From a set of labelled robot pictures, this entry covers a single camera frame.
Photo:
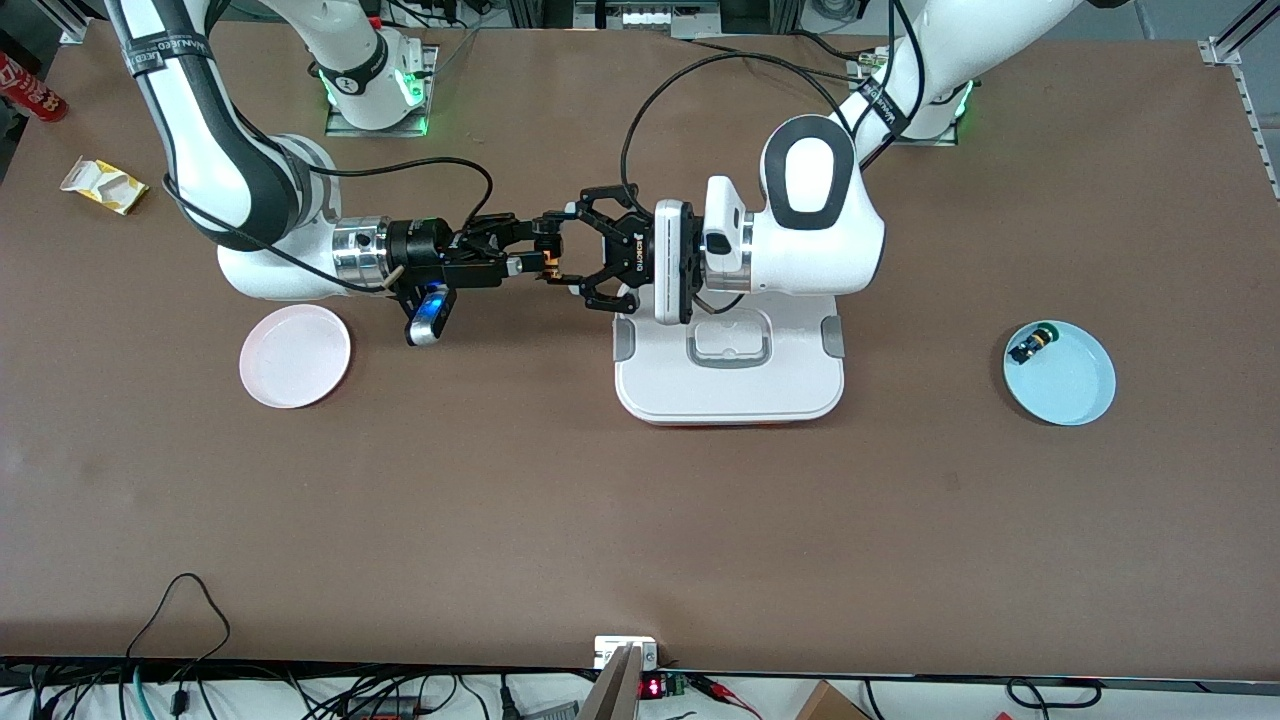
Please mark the long aluminium frame rail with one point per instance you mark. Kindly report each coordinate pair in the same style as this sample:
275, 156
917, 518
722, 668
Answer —
1255, 110

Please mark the pink round plate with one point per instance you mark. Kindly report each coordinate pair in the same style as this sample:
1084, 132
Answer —
295, 357

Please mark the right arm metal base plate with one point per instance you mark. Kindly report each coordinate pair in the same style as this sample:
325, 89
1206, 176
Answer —
345, 128

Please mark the green push-button switch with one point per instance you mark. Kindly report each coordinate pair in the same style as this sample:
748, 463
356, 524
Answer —
1033, 344

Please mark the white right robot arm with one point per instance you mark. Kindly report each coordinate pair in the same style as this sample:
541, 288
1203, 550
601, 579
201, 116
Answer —
200, 140

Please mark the light blue round plate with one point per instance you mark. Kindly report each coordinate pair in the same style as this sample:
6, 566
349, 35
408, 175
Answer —
1070, 385

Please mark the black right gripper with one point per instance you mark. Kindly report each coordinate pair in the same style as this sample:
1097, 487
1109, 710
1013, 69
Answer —
418, 246

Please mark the red digit display board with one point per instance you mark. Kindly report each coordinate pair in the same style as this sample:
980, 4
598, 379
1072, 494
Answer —
655, 687

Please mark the yellow white carton box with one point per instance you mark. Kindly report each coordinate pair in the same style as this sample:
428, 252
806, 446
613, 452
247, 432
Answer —
105, 185

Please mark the red clip leads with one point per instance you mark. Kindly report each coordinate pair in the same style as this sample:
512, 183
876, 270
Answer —
725, 692

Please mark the red can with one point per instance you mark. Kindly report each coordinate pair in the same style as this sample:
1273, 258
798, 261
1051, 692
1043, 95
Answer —
35, 92

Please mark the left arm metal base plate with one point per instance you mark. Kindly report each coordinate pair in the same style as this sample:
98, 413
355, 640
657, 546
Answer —
935, 141

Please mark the short aluminium frame rail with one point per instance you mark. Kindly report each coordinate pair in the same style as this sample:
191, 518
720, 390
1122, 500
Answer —
75, 20

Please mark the white power strip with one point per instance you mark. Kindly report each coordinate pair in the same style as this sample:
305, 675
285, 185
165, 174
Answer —
650, 18

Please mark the brown cardboard box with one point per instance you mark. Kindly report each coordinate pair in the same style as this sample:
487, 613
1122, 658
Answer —
828, 703

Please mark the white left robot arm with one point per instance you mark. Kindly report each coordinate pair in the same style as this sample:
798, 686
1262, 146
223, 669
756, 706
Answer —
810, 240

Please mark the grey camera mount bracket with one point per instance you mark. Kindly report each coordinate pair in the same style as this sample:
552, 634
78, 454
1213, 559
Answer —
618, 690

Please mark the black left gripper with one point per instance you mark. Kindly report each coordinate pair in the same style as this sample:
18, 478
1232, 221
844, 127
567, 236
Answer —
636, 256

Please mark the white lidded lunch box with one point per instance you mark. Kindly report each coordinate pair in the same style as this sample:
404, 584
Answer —
728, 390

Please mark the orange push-button switch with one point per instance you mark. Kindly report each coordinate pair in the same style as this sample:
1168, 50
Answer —
551, 266

